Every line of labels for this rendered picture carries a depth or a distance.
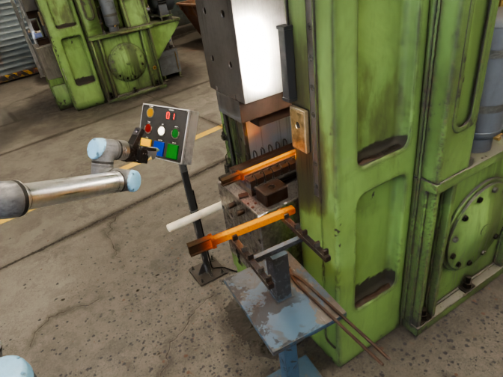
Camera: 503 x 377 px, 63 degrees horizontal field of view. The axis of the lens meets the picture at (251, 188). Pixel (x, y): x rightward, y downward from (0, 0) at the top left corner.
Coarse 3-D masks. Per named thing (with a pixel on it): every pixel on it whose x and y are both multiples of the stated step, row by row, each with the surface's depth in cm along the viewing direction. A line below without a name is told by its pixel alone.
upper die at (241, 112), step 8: (224, 96) 170; (272, 96) 168; (280, 96) 170; (224, 104) 173; (232, 104) 166; (240, 104) 161; (248, 104) 163; (256, 104) 165; (264, 104) 167; (272, 104) 169; (280, 104) 171; (288, 104) 173; (224, 112) 176; (232, 112) 169; (240, 112) 163; (248, 112) 164; (256, 112) 167; (264, 112) 169; (272, 112) 171; (240, 120) 165; (248, 120) 166
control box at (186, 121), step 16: (144, 112) 222; (160, 112) 216; (176, 112) 210; (192, 112) 208; (144, 128) 222; (176, 128) 210; (192, 128) 210; (176, 144) 210; (192, 144) 213; (176, 160) 211
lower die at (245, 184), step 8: (288, 144) 208; (272, 152) 204; (280, 152) 201; (248, 160) 199; (256, 160) 196; (264, 160) 195; (280, 160) 191; (288, 160) 192; (232, 168) 194; (240, 168) 191; (264, 168) 187; (272, 168) 187; (280, 168) 187; (288, 168) 189; (248, 176) 184; (256, 176) 183; (296, 176) 193; (240, 184) 190; (248, 184) 183; (248, 192) 186
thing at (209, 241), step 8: (288, 208) 151; (264, 216) 149; (272, 216) 148; (280, 216) 149; (240, 224) 146; (248, 224) 146; (256, 224) 146; (264, 224) 148; (224, 232) 144; (232, 232) 143; (240, 232) 144; (248, 232) 146; (200, 240) 140; (208, 240) 140; (216, 240) 141; (224, 240) 143; (192, 248) 139; (200, 248) 141; (208, 248) 142; (192, 256) 140
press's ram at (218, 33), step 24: (216, 0) 145; (240, 0) 138; (264, 0) 143; (216, 24) 152; (240, 24) 142; (264, 24) 147; (216, 48) 159; (240, 48) 146; (264, 48) 151; (216, 72) 167; (240, 72) 150; (264, 72) 155; (240, 96) 157; (264, 96) 159
